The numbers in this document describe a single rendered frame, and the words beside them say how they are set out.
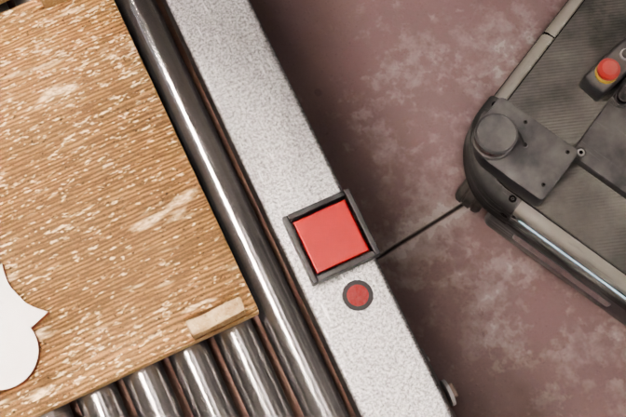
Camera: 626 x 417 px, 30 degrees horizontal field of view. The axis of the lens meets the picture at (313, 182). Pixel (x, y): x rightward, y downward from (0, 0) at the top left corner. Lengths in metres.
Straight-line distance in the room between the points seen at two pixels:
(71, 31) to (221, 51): 0.16
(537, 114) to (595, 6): 0.23
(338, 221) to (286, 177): 0.08
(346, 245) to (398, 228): 0.97
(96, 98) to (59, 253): 0.17
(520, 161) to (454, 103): 0.35
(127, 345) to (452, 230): 1.10
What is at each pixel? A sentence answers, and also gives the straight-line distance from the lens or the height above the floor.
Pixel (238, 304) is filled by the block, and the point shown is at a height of 0.96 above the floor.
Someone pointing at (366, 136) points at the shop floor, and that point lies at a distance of 2.21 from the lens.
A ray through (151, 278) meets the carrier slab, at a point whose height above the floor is 0.94.
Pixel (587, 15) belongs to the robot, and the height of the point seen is 0.24.
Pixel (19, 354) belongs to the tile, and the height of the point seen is 0.95.
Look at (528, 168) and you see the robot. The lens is 1.93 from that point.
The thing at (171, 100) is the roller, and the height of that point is 0.92.
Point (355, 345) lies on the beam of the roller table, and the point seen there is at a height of 0.92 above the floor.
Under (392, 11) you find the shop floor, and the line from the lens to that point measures 2.30.
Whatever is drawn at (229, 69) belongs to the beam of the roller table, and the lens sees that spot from 1.26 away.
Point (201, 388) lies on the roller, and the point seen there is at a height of 0.92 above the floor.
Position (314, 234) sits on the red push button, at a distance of 1.19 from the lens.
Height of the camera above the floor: 2.09
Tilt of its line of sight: 74 degrees down
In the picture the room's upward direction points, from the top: 5 degrees clockwise
